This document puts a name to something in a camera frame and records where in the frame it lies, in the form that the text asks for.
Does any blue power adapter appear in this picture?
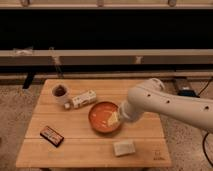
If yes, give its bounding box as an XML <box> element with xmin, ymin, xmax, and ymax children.
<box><xmin>177</xmin><ymin>89</ymin><xmax>199</xmax><ymax>98</ymax></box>

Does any orange bowl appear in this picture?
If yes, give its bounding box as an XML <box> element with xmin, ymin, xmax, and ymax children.
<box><xmin>88</xmin><ymin>101</ymin><xmax>121</xmax><ymax>134</ymax></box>

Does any wooden table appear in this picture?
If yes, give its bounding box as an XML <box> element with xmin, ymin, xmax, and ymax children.
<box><xmin>16</xmin><ymin>79</ymin><xmax>171</xmax><ymax>168</ymax></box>

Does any yellow food piece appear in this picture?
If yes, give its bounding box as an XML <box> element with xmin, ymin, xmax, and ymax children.
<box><xmin>107</xmin><ymin>112</ymin><xmax>119</xmax><ymax>126</ymax></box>

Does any white cup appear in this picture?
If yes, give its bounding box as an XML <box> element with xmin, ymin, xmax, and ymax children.
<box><xmin>52</xmin><ymin>84</ymin><xmax>69</xmax><ymax>105</ymax></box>

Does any white milk carton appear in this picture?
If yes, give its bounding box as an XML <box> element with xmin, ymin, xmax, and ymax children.
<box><xmin>64</xmin><ymin>90</ymin><xmax>97</xmax><ymax>109</ymax></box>

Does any white sponge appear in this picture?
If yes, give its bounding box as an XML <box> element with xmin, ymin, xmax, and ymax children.
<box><xmin>113</xmin><ymin>140</ymin><xmax>136</xmax><ymax>157</ymax></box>

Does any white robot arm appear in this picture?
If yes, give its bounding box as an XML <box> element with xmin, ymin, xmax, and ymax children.
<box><xmin>119</xmin><ymin>78</ymin><xmax>213</xmax><ymax>133</ymax></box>

